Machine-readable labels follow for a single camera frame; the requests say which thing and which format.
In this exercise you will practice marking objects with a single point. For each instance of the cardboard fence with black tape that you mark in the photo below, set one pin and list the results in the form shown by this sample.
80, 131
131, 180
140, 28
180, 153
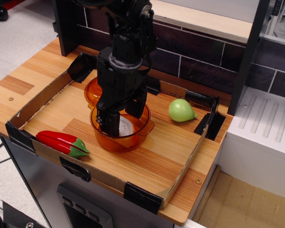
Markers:
164, 174

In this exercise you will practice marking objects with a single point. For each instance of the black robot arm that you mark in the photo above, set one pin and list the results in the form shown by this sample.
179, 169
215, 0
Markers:
130, 25

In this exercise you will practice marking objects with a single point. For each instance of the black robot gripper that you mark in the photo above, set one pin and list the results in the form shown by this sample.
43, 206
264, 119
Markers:
122, 89

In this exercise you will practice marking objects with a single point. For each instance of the grey oven control panel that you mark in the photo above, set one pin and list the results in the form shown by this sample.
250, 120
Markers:
82, 213

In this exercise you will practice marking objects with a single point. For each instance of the green toy pear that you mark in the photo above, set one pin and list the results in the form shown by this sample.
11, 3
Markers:
180, 110

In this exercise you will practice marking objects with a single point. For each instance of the white dish drainer sink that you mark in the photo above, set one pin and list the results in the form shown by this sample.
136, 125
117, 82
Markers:
254, 148

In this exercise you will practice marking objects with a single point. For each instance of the orange transparent plastic pot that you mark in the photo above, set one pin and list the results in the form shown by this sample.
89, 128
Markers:
142, 127

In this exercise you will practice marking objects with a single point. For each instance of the red toy chili pepper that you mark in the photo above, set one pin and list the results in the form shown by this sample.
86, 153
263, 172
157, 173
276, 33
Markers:
63, 142

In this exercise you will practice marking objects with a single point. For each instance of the white and orange toy sushi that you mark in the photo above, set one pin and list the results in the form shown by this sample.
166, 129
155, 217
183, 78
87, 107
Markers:
125, 127

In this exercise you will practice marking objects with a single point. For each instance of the orange transparent pot lid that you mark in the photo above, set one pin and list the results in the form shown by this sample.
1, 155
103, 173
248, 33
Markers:
92, 90

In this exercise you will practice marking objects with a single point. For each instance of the black caster wheel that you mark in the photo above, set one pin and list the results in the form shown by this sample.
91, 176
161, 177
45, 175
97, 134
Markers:
3, 14

